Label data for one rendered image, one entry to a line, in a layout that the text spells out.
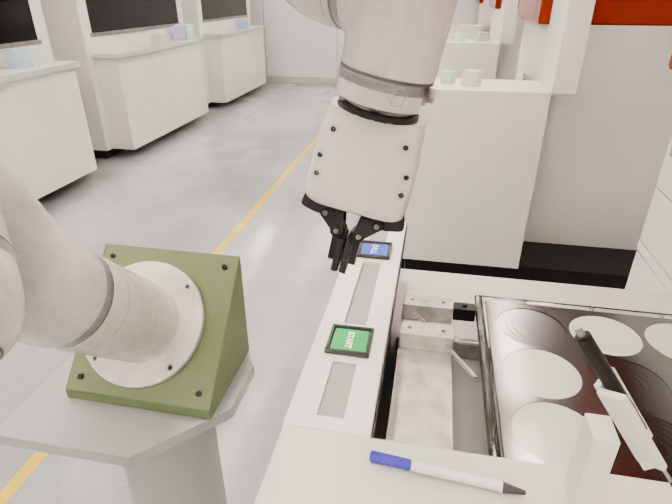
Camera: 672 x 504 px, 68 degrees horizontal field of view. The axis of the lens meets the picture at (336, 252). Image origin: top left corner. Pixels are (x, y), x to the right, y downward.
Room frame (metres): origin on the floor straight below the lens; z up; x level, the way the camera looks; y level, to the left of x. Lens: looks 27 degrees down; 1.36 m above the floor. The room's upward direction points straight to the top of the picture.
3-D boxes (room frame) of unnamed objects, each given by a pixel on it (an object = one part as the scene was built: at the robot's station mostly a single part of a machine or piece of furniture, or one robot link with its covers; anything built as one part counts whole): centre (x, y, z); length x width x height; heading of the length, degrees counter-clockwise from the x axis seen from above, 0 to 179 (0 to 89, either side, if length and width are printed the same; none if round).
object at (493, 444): (0.55, -0.21, 0.90); 0.38 x 0.01 x 0.01; 169
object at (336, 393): (0.65, -0.04, 0.89); 0.55 x 0.09 x 0.14; 169
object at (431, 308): (0.70, -0.15, 0.89); 0.08 x 0.03 x 0.03; 79
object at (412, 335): (0.62, -0.14, 0.89); 0.08 x 0.03 x 0.03; 79
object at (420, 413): (0.54, -0.12, 0.87); 0.36 x 0.08 x 0.03; 169
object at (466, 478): (0.31, -0.10, 0.97); 0.14 x 0.01 x 0.01; 73
